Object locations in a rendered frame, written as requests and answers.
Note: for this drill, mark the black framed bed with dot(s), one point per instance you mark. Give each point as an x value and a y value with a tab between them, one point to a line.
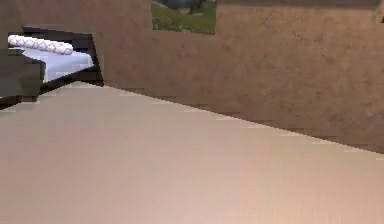
66	65

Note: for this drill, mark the white patterned pillow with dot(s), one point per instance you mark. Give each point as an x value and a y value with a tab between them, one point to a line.
40	44

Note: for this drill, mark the dark green blanket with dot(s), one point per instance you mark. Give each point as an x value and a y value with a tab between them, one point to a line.
18	78

